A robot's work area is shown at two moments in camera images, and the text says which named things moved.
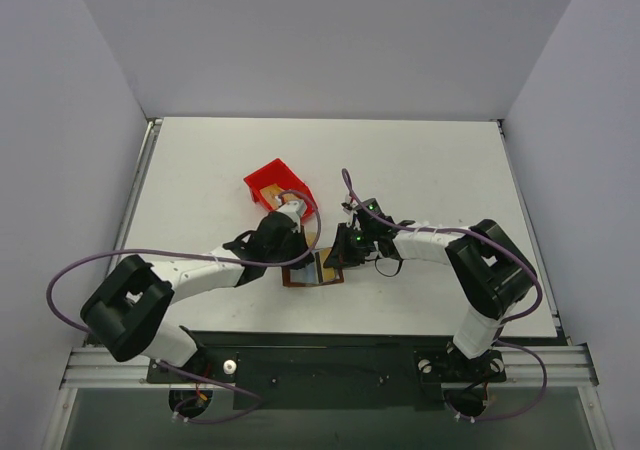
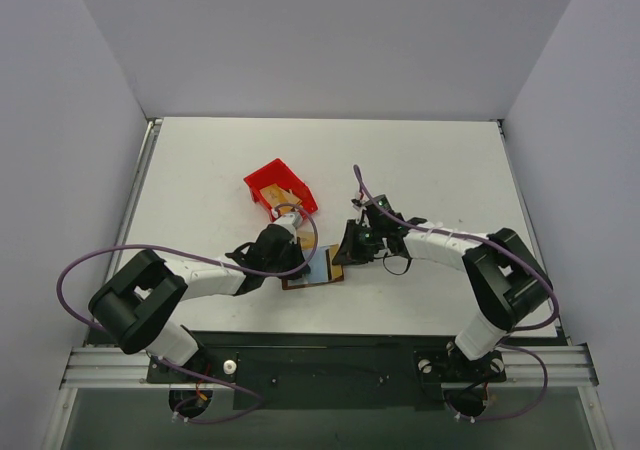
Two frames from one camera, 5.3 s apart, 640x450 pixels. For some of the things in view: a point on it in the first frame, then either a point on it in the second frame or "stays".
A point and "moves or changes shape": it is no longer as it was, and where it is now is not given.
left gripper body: x=298 y=249 to x=292 y=256
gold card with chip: x=311 y=236 stays
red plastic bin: x=277 y=172 stays
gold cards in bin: x=270 y=192 stays
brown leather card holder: x=313 y=273 moves or changes shape
